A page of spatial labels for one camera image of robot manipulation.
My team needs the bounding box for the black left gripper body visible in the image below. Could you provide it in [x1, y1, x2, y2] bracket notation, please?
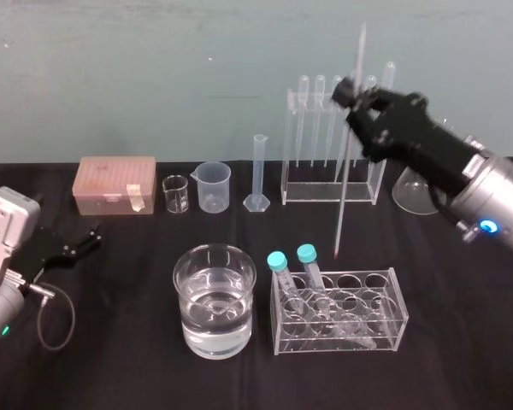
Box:
[11, 225, 77, 286]

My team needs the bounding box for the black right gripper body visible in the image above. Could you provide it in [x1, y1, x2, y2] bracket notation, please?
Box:
[366, 92, 481, 199]

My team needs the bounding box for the long glass thermometer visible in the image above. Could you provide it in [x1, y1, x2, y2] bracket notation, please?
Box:
[332, 21, 368, 261]

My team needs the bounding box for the small glass beaker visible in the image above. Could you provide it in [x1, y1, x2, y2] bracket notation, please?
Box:
[162, 175, 191, 214]

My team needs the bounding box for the teal capped plastic tube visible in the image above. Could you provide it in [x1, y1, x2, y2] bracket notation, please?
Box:
[266, 250, 304, 319]
[296, 243, 333, 319]

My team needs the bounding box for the large glass beaker with water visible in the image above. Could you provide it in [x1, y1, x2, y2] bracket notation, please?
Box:
[172, 243, 257, 359]

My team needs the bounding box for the clear acrylic test tube rack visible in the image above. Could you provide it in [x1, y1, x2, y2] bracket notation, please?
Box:
[269, 267, 410, 357]

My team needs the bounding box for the clear glass conical flask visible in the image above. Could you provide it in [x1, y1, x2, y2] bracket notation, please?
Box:
[392, 165, 441, 216]

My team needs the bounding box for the beige masking tape piece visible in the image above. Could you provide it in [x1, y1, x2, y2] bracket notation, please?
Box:
[126, 183, 146, 214]

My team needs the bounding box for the translucent orange pipette tip box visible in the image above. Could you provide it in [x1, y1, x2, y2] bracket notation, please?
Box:
[72, 155, 157, 217]

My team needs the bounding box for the clear acrylic pipette stand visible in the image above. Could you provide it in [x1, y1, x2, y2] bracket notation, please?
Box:
[280, 87, 386, 207]

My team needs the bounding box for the clear plastic graduated cylinder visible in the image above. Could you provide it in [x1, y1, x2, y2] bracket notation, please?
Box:
[242, 133, 271, 213]

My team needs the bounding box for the black table cloth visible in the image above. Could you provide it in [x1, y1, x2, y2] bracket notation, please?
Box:
[0, 160, 513, 410]

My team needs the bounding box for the clear plastic measuring cup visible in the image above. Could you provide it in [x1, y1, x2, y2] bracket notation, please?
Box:
[190, 161, 233, 214]

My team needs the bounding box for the thin dark gripper cable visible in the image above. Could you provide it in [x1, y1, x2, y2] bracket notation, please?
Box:
[23, 281, 78, 352]

